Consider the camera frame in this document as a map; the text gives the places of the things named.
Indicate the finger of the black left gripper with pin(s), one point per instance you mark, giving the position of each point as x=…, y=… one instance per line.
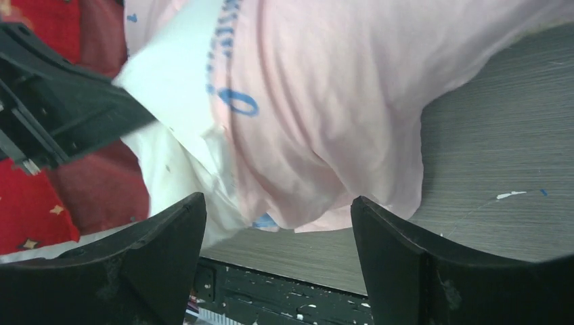
x=54, y=112

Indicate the red patterned pillowcase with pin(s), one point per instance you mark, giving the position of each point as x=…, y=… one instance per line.
x=98, y=192

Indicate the pink pillowcase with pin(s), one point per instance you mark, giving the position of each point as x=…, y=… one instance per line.
x=320, y=101

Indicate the white pillow in red case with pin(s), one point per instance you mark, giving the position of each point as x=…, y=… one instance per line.
x=53, y=251

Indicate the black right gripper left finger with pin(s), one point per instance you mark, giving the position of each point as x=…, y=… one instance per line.
x=142, y=274

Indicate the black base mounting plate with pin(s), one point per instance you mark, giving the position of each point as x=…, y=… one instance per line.
x=229, y=294

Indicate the white pillow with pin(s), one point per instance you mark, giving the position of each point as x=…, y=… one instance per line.
x=183, y=150
x=53, y=251

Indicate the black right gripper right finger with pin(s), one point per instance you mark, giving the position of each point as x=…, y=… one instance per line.
x=413, y=276

